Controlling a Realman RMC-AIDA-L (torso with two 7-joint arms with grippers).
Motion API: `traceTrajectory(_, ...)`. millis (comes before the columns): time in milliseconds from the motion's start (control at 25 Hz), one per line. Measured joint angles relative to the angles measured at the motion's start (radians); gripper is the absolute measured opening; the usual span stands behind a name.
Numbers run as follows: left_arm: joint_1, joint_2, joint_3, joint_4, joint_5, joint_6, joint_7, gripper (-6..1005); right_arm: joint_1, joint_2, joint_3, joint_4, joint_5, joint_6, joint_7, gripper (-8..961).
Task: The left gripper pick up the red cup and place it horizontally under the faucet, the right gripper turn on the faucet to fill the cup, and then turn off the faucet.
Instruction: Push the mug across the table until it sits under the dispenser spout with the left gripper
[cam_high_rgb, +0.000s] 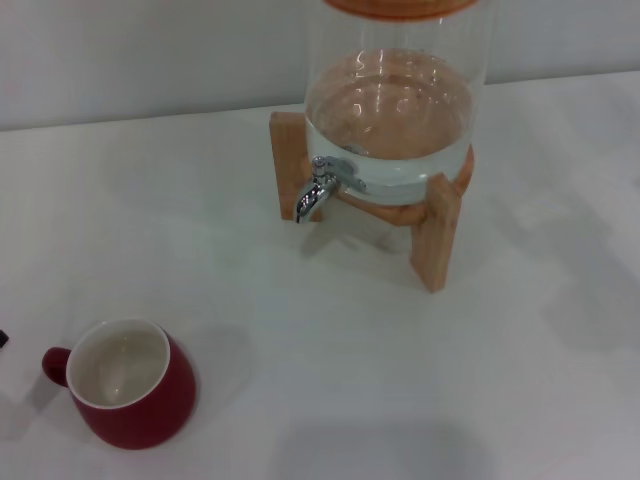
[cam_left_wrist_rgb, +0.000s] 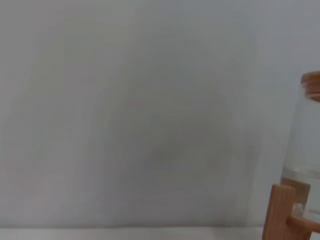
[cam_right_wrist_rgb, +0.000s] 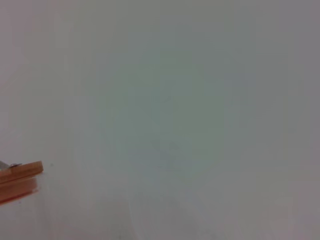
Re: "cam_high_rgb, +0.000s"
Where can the wooden dispenser stand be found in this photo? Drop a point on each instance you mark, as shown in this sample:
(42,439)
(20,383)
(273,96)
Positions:
(435,240)

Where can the wooden jar lid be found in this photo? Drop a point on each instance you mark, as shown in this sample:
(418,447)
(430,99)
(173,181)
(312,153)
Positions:
(400,9)

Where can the red ceramic cup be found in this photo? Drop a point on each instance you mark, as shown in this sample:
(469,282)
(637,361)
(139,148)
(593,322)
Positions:
(150,400)

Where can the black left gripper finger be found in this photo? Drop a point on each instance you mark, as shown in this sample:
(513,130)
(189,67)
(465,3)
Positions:
(3,338)

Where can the chrome faucet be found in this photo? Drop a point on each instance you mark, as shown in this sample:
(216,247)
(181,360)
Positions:
(311,195)

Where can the glass water dispenser jar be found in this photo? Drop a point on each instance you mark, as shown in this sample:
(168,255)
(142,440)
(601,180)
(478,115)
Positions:
(395,125)

